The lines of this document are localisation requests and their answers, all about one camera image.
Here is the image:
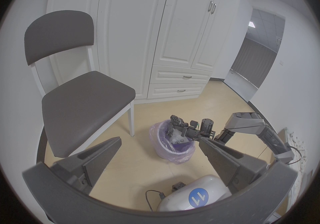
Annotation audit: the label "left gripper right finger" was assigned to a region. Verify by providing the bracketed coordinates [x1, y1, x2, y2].
[198, 138, 268, 194]

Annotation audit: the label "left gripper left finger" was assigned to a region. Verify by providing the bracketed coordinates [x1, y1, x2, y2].
[49, 137, 123, 196]

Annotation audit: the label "white printed wrapper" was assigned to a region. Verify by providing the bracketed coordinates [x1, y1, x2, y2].
[171, 130, 189, 144]

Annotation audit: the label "black plastic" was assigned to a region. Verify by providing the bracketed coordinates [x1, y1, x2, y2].
[165, 115, 189, 139]

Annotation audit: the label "purple plastic bag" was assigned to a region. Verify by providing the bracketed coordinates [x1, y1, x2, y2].
[149, 119, 196, 165]

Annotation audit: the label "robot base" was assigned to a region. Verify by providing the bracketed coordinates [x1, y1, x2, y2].
[157, 174, 233, 212]

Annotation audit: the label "white trash bin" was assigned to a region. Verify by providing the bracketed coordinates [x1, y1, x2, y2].
[154, 121, 195, 161]

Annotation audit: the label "white chair dark grey cushions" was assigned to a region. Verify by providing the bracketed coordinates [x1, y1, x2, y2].
[24, 10, 136, 158]

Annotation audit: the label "grey curtain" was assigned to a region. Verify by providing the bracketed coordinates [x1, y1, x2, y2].
[236, 37, 279, 90]

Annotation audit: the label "white wardrobe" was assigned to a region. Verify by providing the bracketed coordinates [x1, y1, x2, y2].
[46, 0, 243, 105]

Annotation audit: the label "black cable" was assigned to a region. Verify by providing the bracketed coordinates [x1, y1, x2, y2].
[145, 190, 167, 212]

